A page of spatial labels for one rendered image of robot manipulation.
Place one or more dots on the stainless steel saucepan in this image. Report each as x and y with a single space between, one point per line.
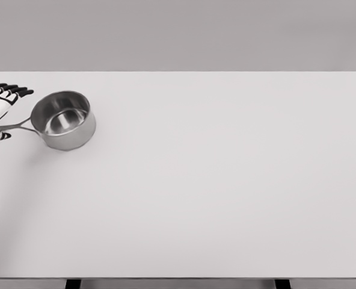
66 120

